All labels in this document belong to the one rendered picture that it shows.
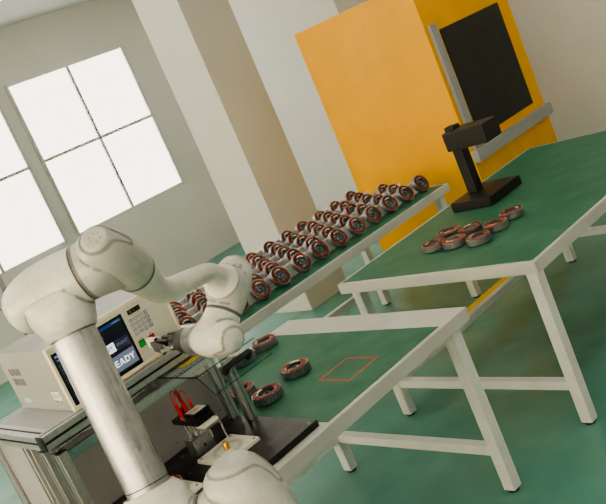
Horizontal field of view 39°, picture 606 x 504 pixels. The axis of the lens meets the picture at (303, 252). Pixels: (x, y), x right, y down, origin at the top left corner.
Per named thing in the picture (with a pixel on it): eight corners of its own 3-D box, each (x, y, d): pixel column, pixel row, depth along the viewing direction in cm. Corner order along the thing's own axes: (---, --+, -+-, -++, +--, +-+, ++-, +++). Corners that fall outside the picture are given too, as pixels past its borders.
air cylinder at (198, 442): (216, 442, 279) (209, 428, 277) (199, 456, 274) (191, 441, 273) (207, 441, 282) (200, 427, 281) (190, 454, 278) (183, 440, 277)
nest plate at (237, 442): (260, 439, 266) (258, 436, 266) (226, 467, 257) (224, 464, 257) (232, 437, 278) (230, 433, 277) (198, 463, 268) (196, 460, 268)
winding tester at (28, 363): (186, 338, 277) (159, 282, 272) (76, 412, 249) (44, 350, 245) (127, 342, 306) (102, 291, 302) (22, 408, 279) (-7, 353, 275)
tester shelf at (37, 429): (221, 334, 282) (215, 322, 281) (48, 452, 240) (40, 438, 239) (152, 338, 316) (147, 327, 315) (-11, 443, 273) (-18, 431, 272)
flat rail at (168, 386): (223, 354, 281) (219, 346, 281) (67, 464, 243) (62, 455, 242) (221, 354, 282) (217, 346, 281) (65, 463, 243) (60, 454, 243)
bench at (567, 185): (750, 236, 455) (709, 105, 440) (597, 431, 340) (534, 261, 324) (568, 258, 538) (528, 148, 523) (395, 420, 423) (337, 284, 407)
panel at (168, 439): (230, 412, 299) (194, 337, 293) (74, 532, 258) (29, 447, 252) (228, 412, 300) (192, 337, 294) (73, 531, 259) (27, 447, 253)
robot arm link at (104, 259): (147, 237, 198) (96, 264, 200) (108, 201, 183) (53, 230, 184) (162, 282, 192) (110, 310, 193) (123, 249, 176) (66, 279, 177)
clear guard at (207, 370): (272, 353, 263) (264, 336, 262) (216, 395, 248) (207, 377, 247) (212, 355, 287) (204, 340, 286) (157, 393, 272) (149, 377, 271)
